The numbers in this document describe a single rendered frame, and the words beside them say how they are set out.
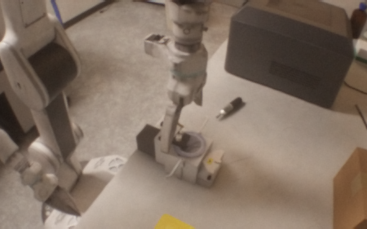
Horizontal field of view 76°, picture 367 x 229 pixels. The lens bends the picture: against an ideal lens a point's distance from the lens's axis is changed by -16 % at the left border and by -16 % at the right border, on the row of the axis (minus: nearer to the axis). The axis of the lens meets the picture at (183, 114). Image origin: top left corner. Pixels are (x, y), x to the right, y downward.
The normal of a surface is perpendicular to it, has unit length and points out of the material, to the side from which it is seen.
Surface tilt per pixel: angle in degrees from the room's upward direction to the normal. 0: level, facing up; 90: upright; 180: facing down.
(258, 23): 58
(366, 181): 0
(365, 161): 0
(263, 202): 0
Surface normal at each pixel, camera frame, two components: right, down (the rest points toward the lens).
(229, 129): 0.04, -0.71
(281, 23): -0.37, 0.14
